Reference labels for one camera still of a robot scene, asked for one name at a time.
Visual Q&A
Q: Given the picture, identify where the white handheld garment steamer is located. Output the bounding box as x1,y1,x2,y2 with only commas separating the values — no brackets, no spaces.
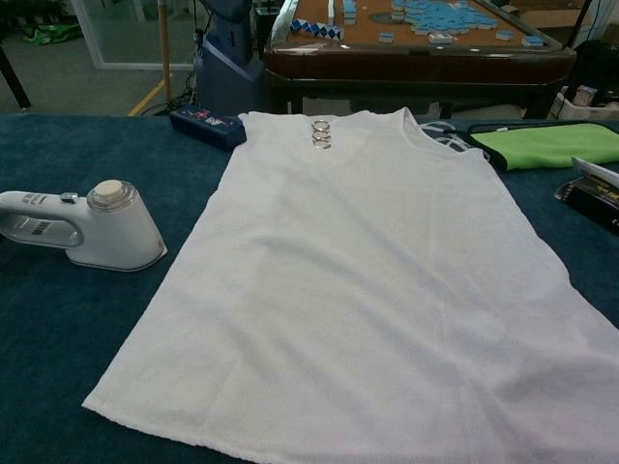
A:
0,180,169,272

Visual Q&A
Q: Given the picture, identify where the dark blue box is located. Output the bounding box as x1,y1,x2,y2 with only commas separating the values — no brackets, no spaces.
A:
168,104,248,153

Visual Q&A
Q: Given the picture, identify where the white sleeveless shirt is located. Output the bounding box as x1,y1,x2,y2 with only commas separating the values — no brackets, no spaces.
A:
80,106,619,464

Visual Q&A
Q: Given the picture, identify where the brown wooden mahjong table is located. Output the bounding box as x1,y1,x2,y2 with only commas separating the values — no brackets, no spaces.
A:
263,0,579,120

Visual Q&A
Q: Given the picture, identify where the blue white snake puzzle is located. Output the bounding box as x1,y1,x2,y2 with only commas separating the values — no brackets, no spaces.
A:
288,17,339,40

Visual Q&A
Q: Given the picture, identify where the wooden pole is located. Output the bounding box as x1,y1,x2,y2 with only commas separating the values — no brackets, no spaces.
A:
159,0,174,102

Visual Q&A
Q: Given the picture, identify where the green cloth with black trim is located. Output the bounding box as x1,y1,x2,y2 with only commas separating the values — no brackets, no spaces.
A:
466,121,619,172

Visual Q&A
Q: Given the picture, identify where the white framed glass partition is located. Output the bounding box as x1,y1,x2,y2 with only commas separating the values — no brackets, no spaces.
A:
71,0,199,73

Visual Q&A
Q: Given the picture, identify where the black box with gold print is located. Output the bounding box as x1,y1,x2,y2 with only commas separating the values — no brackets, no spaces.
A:
553,176,619,237

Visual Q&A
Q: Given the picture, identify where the white storage box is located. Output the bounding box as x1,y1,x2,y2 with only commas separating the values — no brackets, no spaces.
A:
550,85,619,121

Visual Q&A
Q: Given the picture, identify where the green bag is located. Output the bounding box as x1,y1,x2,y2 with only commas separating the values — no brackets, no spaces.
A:
21,23,81,48

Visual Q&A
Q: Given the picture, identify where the black table leg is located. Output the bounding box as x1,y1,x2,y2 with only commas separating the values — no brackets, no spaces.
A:
0,43,33,111

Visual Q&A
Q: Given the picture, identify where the black chair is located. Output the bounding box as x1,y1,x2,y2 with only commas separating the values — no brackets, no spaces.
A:
575,40,619,93

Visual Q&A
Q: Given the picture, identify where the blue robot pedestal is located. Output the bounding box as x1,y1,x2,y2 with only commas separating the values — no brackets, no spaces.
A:
192,0,265,115

